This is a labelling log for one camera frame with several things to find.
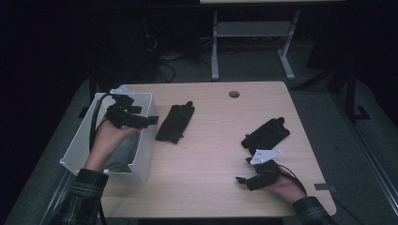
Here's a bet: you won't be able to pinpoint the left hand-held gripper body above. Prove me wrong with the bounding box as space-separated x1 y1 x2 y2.
104 85 139 129

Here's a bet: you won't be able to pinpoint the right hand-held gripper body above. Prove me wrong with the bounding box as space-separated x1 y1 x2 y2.
249 149 283 190

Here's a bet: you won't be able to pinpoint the white box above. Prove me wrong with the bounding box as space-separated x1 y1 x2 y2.
59 92 160 186

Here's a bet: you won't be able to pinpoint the plain grey mitten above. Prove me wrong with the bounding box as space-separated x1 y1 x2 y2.
104 133 141 173

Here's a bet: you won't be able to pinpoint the person's right hand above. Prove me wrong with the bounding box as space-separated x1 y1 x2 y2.
266 171 308 204

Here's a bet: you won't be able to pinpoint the person's left hand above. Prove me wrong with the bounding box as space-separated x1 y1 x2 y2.
84 120 142 173

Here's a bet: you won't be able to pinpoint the black glove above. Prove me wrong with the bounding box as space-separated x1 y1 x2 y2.
155 100 195 144
240 116 291 158

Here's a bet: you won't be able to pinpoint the grey tape strip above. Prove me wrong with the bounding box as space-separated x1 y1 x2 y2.
314 184 338 193

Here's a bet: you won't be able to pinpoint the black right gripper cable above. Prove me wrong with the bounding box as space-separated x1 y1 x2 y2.
279 163 310 195

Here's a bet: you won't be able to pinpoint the black floor cables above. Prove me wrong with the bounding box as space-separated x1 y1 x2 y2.
159 52 212 83

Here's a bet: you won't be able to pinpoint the aluminium rail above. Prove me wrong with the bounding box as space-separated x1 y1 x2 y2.
331 93 398 209
38 170 80 225

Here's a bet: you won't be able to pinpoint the black floor bracket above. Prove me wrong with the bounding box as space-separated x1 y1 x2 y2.
354 105 372 122

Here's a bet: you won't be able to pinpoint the white metal desk frame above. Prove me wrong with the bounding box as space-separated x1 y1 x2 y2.
210 8 301 83

